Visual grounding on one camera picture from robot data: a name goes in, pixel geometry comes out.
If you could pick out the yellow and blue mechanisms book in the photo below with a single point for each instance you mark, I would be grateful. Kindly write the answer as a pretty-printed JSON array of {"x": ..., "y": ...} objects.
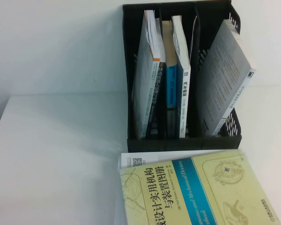
[{"x": 201, "y": 192}]

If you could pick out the blue book with tan pages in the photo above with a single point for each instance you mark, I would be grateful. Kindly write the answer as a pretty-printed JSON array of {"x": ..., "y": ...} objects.
[{"x": 172, "y": 77}]

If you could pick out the white car book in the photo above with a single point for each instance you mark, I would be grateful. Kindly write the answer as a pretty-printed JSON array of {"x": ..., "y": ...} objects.
[{"x": 185, "y": 93}]

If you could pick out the black plastic book stand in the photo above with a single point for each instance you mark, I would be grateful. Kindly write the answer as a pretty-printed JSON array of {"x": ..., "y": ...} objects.
[{"x": 224, "y": 143}]

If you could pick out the grey cover white spine book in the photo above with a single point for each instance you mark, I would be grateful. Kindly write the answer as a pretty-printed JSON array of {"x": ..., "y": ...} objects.
[{"x": 224, "y": 77}]

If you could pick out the magazine with man in suit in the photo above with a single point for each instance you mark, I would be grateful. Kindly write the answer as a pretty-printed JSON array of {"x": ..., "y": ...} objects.
[{"x": 135, "y": 160}]

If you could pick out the loose white paper sheet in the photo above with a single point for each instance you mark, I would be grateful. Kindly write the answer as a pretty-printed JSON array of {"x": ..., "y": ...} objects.
[{"x": 194, "y": 35}]

